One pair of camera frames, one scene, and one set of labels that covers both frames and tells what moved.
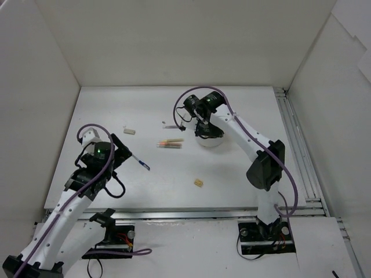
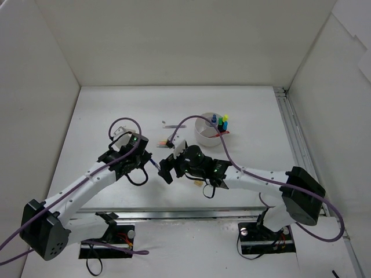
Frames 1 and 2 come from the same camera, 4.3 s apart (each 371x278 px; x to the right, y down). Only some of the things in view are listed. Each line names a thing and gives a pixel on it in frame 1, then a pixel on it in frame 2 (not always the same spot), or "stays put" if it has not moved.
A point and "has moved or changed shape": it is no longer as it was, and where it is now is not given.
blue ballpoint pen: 141,163 has moved or changed shape
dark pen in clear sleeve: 172,127 stays put
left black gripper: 122,149 -> 144,158
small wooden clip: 198,182 stays put
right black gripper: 206,131 -> 170,169
